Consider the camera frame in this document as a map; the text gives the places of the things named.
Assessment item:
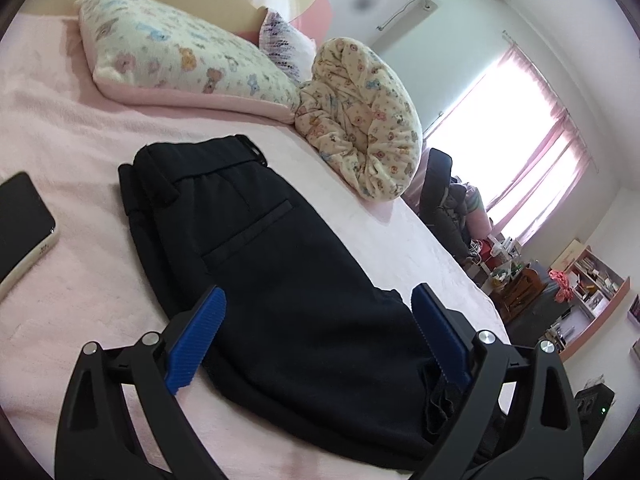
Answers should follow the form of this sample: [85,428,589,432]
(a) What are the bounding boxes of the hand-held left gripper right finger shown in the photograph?
[410,282,586,480]

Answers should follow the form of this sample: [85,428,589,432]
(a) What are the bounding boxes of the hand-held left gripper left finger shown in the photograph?
[54,285,228,480]

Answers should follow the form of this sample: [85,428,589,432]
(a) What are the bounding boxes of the black pants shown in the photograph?
[117,134,516,471]

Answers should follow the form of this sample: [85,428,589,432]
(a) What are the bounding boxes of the cluttered side table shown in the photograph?
[467,235,523,291]

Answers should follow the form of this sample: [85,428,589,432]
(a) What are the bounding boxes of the dark grey cabinet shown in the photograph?
[510,280,566,348]

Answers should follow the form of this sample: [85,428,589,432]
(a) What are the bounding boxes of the wooden chair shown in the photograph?
[502,265,546,321]

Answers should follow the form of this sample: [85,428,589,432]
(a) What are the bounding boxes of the pink cushion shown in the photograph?
[465,185,492,241]

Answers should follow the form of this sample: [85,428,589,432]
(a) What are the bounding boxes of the red cloth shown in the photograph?
[549,268,576,303]

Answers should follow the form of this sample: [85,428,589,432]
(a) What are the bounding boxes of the grey jacket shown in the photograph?
[445,182,473,226]

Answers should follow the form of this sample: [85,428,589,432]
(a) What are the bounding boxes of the black recliner chair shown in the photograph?
[419,147,481,266]

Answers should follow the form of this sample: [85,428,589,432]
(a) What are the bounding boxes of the black device with green light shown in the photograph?
[574,384,617,443]

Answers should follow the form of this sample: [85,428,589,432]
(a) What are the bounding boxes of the pink window curtain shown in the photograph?
[485,42,596,246]

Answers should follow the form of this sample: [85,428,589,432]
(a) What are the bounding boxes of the smartphone with white case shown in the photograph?
[0,171,60,301]

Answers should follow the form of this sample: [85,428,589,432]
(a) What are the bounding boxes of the rolled bear print blanket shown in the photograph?
[294,37,423,202]

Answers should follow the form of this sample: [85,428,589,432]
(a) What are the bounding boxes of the bear print pillow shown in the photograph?
[75,0,303,123]

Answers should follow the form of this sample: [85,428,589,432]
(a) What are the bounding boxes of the purple patterned pillow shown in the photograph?
[257,8,318,83]

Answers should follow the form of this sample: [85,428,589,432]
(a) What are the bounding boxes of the white air conditioner pipe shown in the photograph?
[376,0,441,31]

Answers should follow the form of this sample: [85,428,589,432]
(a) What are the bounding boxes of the yellow and pink headboard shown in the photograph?
[10,0,333,48]

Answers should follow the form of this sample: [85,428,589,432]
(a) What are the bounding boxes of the pink wall bookshelf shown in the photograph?
[550,245,631,361]

